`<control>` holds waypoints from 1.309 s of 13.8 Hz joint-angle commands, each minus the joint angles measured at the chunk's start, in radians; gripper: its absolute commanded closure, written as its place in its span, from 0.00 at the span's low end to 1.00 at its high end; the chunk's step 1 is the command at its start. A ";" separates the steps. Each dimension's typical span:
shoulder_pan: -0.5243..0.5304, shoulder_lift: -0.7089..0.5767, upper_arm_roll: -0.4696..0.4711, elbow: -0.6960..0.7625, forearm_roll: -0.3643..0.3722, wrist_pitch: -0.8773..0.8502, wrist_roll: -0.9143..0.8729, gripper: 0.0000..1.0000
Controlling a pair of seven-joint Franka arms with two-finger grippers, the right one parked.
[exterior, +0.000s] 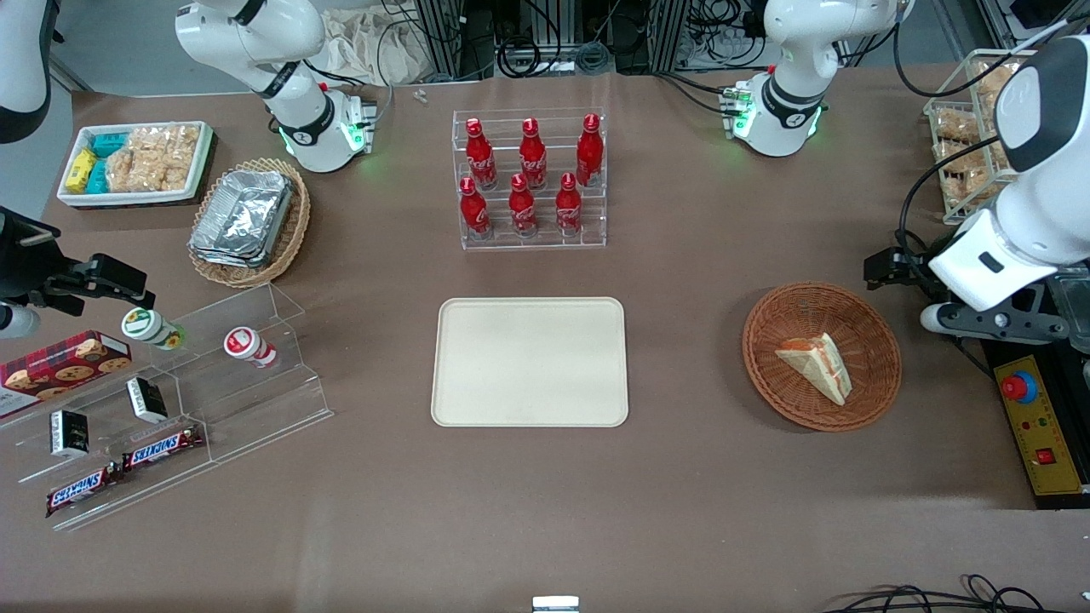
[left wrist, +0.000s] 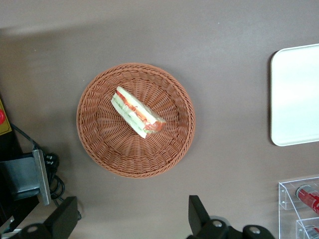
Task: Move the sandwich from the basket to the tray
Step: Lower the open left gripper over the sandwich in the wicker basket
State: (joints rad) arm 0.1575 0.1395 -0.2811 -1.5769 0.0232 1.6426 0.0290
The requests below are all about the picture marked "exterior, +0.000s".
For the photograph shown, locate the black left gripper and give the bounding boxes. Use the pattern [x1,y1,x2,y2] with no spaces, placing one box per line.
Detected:
[863,247,948,295]

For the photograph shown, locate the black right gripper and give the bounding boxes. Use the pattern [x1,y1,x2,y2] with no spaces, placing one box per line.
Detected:
[0,207,158,311]

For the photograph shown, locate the triangle sandwich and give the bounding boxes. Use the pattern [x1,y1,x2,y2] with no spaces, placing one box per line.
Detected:
[774,333,853,407]

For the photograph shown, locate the white rectangular snack tray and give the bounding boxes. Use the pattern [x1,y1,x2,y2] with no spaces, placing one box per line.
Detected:
[56,120,215,209]

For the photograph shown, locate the round brown wicker basket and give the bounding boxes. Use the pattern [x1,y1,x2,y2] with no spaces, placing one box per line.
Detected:
[742,282,903,433]

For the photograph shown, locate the oval light wicker basket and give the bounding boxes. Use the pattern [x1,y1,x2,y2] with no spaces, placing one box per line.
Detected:
[186,157,312,289]

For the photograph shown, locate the beige plastic serving tray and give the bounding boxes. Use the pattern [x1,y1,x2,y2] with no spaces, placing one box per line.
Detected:
[431,296,630,428]

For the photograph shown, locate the green lid yogurt cup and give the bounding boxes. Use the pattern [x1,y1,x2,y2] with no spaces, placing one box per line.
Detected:
[120,306,186,352]

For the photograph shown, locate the red cookie box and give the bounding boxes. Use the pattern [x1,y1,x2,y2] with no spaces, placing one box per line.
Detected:
[0,329,134,419]

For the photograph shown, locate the yellow snack pack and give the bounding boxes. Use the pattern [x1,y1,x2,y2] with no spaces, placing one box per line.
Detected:
[66,148,100,193]

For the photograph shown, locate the clear bagged pastry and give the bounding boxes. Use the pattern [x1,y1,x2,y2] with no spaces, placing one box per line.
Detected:
[934,140,999,172]
[945,166,1016,210]
[934,108,981,142]
[974,60,1016,107]

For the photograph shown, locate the small black drink carton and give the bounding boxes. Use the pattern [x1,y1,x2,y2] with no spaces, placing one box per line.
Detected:
[49,410,91,460]
[126,376,169,425]

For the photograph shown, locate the clear rice cracker bag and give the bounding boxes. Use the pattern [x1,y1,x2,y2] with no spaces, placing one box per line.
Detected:
[106,124,202,194]

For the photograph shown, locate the stacked aluminium foil trays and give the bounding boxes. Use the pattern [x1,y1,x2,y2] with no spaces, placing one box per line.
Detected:
[188,169,295,270]

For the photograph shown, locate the red lid yogurt cup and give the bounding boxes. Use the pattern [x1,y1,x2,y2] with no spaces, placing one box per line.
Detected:
[223,326,280,370]

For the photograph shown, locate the snickers chocolate bar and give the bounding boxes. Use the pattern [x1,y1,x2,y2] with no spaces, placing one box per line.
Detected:
[45,463,121,518]
[121,423,206,473]

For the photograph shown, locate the clear plastic container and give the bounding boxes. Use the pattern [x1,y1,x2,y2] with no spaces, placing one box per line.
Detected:
[1046,266,1090,355]

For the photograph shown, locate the clear acrylic stepped shelf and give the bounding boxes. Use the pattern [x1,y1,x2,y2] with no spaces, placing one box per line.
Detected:
[0,283,335,534]

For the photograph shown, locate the black appliance housing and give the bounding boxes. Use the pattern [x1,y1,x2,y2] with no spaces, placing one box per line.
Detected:
[979,264,1090,512]

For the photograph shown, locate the yellow emergency stop box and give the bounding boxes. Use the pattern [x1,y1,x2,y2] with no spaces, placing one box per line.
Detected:
[993,354,1087,497]

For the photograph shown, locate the red cola bottle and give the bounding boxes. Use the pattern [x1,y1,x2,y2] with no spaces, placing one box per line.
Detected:
[519,117,548,191]
[576,113,605,188]
[465,117,499,191]
[508,173,539,238]
[459,176,493,241]
[555,173,583,238]

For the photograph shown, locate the crumpled beige cloth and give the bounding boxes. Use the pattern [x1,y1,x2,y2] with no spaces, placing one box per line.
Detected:
[322,7,428,87]

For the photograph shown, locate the clear acrylic bottle rack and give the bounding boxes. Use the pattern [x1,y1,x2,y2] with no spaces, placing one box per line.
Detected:
[450,107,608,251]

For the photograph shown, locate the white wire rack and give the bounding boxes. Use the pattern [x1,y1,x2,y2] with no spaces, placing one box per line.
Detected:
[923,49,1041,227]

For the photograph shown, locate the black floor cable bundle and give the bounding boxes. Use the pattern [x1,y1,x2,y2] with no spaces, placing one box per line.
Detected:
[817,574,1050,613]

